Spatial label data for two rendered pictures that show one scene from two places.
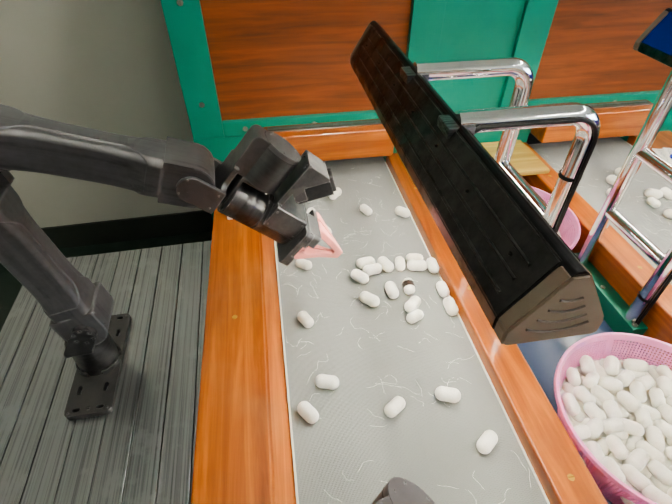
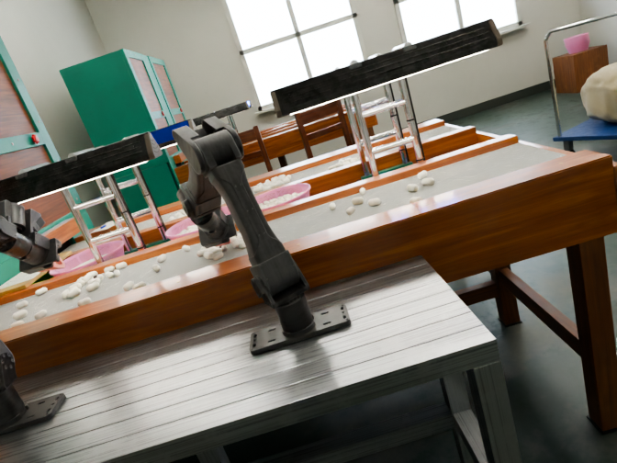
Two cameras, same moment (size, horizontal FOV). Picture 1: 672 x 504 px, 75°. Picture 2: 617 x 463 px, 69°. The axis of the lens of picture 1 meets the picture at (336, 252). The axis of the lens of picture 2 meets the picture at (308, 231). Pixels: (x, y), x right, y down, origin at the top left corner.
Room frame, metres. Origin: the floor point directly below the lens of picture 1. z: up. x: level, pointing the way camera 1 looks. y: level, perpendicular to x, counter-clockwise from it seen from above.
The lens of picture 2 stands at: (-0.40, 1.03, 1.10)
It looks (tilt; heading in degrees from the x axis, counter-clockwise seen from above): 18 degrees down; 282
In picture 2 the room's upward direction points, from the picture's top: 18 degrees counter-clockwise
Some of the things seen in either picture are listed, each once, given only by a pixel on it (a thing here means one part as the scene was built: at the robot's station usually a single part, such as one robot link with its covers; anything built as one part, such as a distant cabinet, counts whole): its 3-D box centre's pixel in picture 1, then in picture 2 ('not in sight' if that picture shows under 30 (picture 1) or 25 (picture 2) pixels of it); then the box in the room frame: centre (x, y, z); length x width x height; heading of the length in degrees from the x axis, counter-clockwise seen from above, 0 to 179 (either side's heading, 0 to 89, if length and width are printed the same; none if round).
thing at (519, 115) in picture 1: (463, 228); (93, 226); (0.52, -0.19, 0.90); 0.20 x 0.19 x 0.45; 9
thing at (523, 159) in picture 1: (470, 161); (32, 273); (0.94, -0.33, 0.77); 0.33 x 0.15 x 0.01; 99
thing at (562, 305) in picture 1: (427, 119); (51, 177); (0.51, -0.11, 1.08); 0.62 x 0.08 x 0.07; 9
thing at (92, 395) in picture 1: (93, 349); (2, 406); (0.43, 0.40, 0.71); 0.20 x 0.07 x 0.08; 11
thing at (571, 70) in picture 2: not in sight; (579, 62); (-2.97, -5.21, 0.32); 0.42 x 0.42 x 0.63; 11
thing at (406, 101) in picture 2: not in sight; (393, 129); (-0.44, -0.35, 0.90); 0.20 x 0.19 x 0.45; 9
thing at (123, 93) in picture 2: not in sight; (242, 126); (0.88, -3.42, 0.89); 2.38 x 1.36 x 1.79; 11
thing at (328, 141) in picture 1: (329, 141); not in sight; (0.93, 0.02, 0.83); 0.30 x 0.06 x 0.07; 99
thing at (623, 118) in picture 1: (594, 120); (58, 234); (1.04, -0.66, 0.83); 0.30 x 0.06 x 0.07; 99
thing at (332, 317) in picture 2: not in sight; (294, 313); (-0.16, 0.29, 0.71); 0.20 x 0.07 x 0.08; 11
